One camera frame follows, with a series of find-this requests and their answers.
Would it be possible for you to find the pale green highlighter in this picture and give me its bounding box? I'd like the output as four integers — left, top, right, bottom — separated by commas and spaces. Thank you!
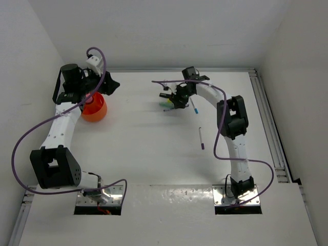
159, 102, 174, 108

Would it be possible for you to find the right aluminium table rail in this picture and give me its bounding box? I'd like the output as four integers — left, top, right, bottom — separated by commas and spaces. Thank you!
249, 69, 293, 183

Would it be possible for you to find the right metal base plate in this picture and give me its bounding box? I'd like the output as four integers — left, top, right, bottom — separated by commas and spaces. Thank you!
212, 184, 260, 207

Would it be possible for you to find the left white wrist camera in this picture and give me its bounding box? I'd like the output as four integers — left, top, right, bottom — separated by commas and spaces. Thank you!
86, 55, 104, 77

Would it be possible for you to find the white pen purple cap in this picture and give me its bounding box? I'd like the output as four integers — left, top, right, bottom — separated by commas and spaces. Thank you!
198, 127, 205, 150

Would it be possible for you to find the metal base plate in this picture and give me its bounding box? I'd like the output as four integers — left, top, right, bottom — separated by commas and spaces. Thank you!
212, 184, 260, 207
76, 185, 124, 207

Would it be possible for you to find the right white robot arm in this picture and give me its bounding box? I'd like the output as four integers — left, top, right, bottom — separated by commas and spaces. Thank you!
170, 67, 254, 198

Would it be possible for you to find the aluminium table rail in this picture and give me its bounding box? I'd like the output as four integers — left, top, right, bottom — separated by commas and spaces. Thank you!
8, 191, 34, 246
249, 69, 293, 183

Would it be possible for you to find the left aluminium table rail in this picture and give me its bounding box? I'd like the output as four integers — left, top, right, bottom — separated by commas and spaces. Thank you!
8, 191, 34, 246

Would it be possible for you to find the orange round organizer container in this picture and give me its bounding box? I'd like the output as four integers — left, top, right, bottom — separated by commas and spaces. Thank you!
81, 92, 107, 122

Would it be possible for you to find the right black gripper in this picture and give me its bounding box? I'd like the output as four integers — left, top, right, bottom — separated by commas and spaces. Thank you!
170, 84, 194, 108

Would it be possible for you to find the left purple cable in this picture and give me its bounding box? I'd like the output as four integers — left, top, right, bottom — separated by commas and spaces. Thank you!
11, 47, 128, 195

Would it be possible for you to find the black pink highlighter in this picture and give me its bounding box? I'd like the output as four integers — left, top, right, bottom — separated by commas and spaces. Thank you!
159, 93, 172, 99

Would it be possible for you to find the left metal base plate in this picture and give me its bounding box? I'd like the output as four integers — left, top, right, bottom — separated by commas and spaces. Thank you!
76, 185, 124, 207

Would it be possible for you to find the white pen blue cap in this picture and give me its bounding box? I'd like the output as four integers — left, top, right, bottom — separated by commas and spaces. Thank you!
189, 97, 199, 114

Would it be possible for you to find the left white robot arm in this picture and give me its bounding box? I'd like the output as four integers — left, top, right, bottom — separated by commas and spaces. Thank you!
30, 64, 120, 196

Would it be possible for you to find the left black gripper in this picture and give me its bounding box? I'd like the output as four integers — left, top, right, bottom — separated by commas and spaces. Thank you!
77, 67, 119, 95

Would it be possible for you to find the pink glue stick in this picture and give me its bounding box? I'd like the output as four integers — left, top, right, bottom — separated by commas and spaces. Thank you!
86, 94, 93, 104

